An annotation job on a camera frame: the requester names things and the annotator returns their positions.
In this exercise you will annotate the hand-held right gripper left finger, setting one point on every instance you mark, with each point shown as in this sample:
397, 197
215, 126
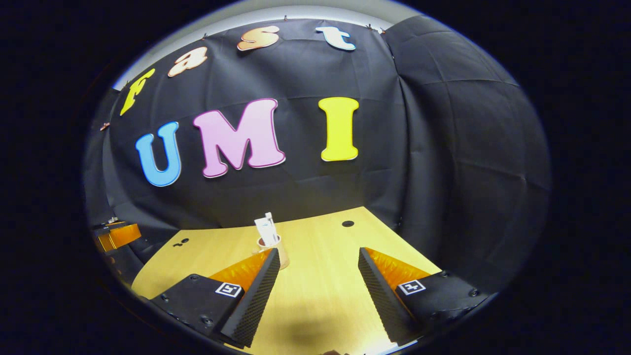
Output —
256, 301

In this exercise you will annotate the white toothbrush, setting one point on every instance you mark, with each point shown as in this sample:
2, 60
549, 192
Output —
269, 217

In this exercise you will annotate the black backdrop cloth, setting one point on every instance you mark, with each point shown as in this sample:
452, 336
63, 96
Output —
419, 148

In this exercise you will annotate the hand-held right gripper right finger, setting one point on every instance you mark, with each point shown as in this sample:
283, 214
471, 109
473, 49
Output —
379, 301

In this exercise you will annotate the white toothpaste tube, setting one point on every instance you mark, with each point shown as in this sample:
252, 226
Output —
265, 234

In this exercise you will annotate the beige cup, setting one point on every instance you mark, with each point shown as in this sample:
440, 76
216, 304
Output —
283, 256

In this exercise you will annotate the wooden desktop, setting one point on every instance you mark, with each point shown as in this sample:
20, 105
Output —
320, 276

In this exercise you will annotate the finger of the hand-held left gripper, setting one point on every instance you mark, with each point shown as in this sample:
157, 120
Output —
121, 236

